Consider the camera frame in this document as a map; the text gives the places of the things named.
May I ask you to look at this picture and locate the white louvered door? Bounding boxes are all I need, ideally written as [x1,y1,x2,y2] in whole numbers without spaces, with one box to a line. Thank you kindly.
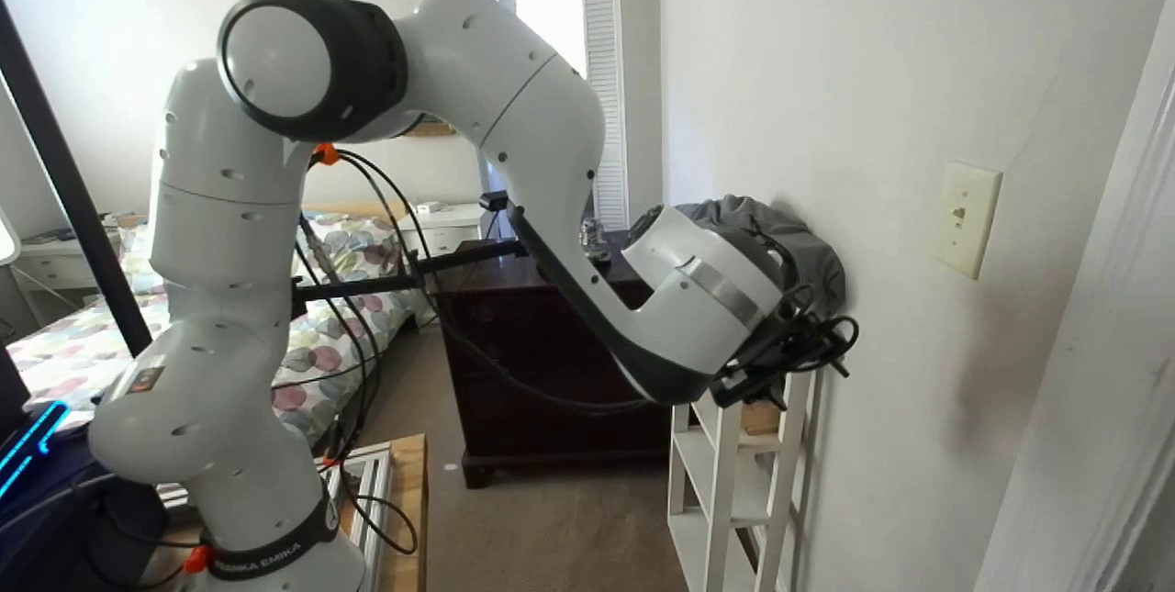
[578,0,631,231]

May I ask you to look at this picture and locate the grey cloth bag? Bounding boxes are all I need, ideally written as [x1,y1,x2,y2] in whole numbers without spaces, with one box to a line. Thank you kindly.
[675,195,846,319]

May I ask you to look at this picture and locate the white door frame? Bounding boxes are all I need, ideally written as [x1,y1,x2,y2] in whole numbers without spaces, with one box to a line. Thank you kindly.
[971,0,1175,592]

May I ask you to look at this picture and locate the dark wooden dresser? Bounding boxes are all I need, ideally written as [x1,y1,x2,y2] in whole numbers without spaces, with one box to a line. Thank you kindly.
[430,227,678,490]

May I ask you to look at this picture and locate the cream wall switch plate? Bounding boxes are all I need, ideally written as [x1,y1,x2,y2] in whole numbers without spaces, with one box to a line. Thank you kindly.
[931,161,1003,281]

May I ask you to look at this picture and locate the glass jar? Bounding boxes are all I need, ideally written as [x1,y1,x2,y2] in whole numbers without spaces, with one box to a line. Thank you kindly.
[580,218,613,263]

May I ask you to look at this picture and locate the white nightstand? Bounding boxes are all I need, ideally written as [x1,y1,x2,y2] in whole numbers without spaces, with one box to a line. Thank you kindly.
[398,202,488,260]

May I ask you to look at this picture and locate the black slanted pole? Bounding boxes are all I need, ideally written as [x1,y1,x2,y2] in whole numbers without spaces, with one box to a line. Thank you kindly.
[0,0,154,360]

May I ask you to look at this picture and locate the bed with floral cover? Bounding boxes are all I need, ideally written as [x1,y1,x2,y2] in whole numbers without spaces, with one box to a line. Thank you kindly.
[5,209,425,448]

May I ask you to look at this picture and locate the black box with blue light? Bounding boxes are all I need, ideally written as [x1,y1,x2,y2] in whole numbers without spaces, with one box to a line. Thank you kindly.
[0,399,172,592]

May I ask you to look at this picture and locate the white side table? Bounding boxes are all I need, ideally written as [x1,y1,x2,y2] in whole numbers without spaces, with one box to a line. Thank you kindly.
[17,225,122,292]

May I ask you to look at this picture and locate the wooden block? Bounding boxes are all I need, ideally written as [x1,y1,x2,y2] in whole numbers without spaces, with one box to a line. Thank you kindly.
[739,399,783,438]

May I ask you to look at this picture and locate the white wooden shelf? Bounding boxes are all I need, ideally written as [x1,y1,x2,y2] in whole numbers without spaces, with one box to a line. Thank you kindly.
[666,370,820,592]

